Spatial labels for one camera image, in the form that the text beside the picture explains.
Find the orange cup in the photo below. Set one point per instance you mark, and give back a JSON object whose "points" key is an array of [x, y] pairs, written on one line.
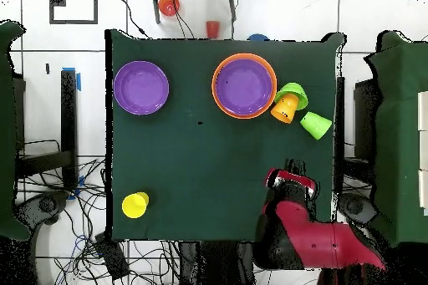
{"points": [[284, 107]]}

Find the black box on floor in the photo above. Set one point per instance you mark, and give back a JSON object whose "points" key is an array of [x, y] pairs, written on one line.
{"points": [[113, 258]]}

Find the yellow cup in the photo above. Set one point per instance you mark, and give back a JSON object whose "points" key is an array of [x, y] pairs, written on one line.
{"points": [[133, 206]]}

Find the red cup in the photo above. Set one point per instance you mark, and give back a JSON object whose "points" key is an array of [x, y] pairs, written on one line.
{"points": [[212, 29]]}

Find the black square frame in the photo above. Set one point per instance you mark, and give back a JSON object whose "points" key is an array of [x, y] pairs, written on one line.
{"points": [[95, 4]]}

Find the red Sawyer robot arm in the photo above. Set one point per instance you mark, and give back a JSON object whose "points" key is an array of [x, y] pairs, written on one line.
{"points": [[317, 241]]}

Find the small green bowl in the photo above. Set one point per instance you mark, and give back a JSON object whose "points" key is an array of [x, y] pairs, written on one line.
{"points": [[294, 91]]}

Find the green cup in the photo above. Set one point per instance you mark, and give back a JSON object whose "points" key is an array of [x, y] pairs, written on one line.
{"points": [[316, 124]]}

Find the grey black machine base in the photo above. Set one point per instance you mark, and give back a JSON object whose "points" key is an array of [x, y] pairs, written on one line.
{"points": [[43, 204], [354, 205]]}

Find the purple bowl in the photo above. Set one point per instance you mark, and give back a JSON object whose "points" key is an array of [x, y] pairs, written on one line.
{"points": [[141, 74], [244, 86]]}

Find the blue bowl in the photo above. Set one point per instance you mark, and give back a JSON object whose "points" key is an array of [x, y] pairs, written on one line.
{"points": [[258, 37]]}

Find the large orange bowl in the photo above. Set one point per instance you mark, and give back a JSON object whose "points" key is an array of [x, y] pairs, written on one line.
{"points": [[214, 97]]}

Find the dark green tablecloth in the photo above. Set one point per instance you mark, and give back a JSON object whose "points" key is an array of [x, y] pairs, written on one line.
{"points": [[200, 181]]}

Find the grey camera stand legs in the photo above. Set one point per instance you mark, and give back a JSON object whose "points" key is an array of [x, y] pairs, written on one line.
{"points": [[155, 4]]}

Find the small orange bowl on floor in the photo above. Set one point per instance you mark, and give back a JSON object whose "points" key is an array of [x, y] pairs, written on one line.
{"points": [[169, 5]]}

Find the white boxes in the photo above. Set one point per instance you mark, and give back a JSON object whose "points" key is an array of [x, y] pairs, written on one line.
{"points": [[423, 151]]}

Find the neighbouring green table cloth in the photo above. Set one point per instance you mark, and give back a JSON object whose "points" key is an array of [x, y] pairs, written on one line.
{"points": [[398, 131], [6, 131]]}

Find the black post stand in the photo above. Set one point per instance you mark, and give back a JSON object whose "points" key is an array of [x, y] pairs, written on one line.
{"points": [[69, 114]]}

